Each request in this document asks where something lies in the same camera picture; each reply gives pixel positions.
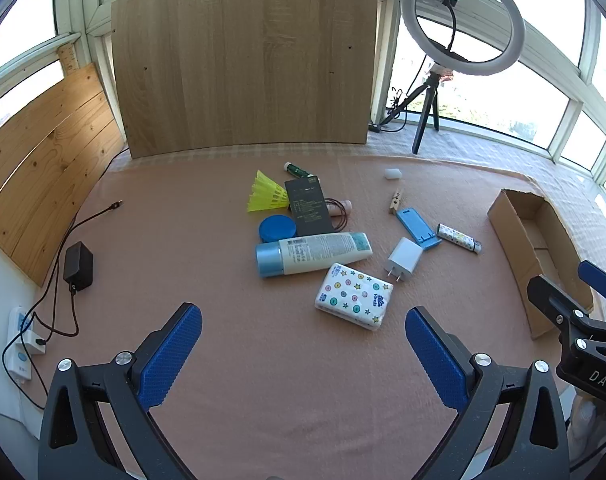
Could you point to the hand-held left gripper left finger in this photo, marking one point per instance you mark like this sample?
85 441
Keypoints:
170 355

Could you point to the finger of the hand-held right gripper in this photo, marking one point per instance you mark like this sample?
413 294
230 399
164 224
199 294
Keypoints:
598 275
553 296

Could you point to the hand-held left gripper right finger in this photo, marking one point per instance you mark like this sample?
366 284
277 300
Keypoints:
435 360

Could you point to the cardboard box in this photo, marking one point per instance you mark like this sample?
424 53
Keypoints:
508 230

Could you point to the white wall charger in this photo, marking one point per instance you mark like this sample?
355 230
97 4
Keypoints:
404 260

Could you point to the star patterned tissue pack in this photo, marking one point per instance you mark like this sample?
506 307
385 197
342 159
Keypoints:
353 295

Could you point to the white patterned lighter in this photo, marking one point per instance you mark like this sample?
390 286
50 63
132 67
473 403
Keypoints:
455 236

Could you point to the blue phone stand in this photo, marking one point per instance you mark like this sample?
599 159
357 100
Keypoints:
415 225

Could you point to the white lotion tube blue cap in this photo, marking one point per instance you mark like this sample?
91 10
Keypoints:
318 252

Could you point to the blue round lid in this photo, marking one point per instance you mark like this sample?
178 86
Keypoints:
275 227

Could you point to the beige foundation tube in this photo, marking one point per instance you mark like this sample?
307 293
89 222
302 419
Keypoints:
344 206

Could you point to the small white translucent cap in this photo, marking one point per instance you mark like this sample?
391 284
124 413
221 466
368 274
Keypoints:
392 173

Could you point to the black card box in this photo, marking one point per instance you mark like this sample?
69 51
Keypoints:
310 207

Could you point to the green lip balm tube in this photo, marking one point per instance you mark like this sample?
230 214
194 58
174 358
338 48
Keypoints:
298 170

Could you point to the person's right hand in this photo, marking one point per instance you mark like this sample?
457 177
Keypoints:
585 417

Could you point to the black power adapter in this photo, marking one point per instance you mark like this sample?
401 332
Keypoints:
78 267

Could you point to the white plug adapter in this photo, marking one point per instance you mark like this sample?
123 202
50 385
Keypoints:
33 340

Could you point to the white power strip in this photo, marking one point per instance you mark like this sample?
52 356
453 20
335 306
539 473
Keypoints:
19 362

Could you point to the wooden clothespin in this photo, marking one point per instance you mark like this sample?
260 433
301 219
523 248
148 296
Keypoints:
395 202

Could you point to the yellow shuttlecock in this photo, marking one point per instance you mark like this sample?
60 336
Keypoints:
268 192

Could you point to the black tripod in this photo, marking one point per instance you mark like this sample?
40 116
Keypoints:
423 120

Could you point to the pine wood panel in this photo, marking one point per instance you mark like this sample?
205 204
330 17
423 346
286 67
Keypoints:
43 170

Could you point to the light oak board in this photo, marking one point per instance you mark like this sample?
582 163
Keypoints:
243 60

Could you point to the small wooden strip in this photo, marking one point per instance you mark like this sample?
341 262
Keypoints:
69 60

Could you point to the white window frame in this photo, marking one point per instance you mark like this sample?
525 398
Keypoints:
590 30

